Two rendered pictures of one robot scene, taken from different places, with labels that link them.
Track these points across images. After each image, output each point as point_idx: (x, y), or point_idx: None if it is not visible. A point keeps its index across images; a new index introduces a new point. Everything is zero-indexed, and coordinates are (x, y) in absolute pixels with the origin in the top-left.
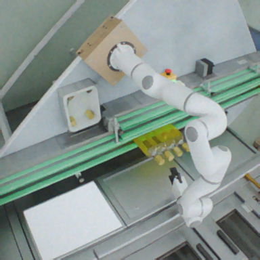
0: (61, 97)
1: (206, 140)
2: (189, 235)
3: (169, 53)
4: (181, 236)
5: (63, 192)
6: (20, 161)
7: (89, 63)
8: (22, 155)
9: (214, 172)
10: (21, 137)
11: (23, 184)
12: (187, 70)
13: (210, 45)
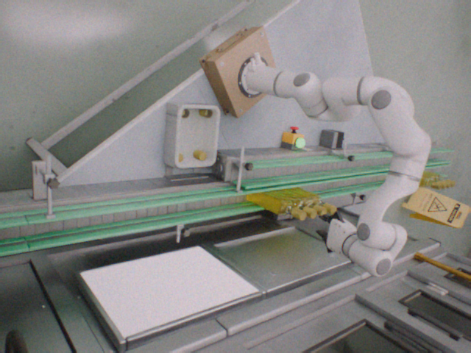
0: (172, 112)
1: (402, 102)
2: (366, 313)
3: (296, 107)
4: (354, 314)
5: (152, 254)
6: (93, 191)
7: (219, 68)
8: (94, 187)
9: (419, 143)
10: (98, 161)
11: (97, 214)
12: (312, 141)
13: None
